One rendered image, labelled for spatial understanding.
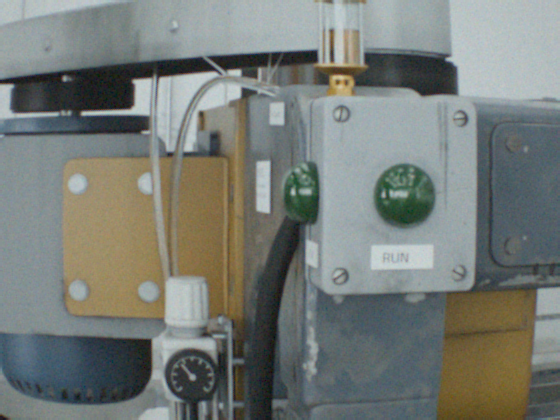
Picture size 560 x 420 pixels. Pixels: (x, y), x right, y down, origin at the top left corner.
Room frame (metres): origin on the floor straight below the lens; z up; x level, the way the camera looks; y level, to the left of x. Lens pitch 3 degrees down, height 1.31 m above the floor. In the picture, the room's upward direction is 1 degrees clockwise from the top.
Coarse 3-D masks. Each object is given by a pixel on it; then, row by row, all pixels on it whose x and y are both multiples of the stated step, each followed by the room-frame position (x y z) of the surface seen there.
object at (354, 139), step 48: (336, 96) 0.59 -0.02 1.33; (336, 144) 0.59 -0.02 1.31; (384, 144) 0.59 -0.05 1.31; (432, 144) 0.60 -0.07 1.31; (336, 192) 0.59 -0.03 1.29; (336, 240) 0.59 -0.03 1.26; (384, 240) 0.59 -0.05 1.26; (432, 240) 0.60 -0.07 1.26; (336, 288) 0.59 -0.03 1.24; (384, 288) 0.59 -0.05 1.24; (432, 288) 0.60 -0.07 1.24
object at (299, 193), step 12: (300, 168) 0.60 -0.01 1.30; (312, 168) 0.60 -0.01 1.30; (288, 180) 0.60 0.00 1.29; (300, 180) 0.60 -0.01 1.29; (312, 180) 0.60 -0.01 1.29; (288, 192) 0.60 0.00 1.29; (300, 192) 0.60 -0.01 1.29; (312, 192) 0.60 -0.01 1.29; (288, 204) 0.60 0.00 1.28; (300, 204) 0.60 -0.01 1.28; (312, 204) 0.60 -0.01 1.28; (288, 216) 0.61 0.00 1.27; (300, 216) 0.60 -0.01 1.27; (312, 216) 0.60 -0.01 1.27
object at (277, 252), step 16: (288, 224) 0.65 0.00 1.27; (288, 240) 0.65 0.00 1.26; (272, 256) 0.65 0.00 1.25; (288, 256) 0.65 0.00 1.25; (272, 272) 0.65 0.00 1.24; (272, 288) 0.65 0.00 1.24; (272, 304) 0.65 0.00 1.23; (256, 320) 0.65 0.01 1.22; (272, 320) 0.65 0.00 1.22; (256, 336) 0.65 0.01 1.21; (272, 336) 0.65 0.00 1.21; (256, 352) 0.65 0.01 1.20; (272, 352) 0.65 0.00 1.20; (256, 368) 0.65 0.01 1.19; (272, 368) 0.65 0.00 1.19; (256, 384) 0.65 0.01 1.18; (272, 384) 0.66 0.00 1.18; (256, 400) 0.66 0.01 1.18; (272, 400) 0.66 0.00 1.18; (256, 416) 0.66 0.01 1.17
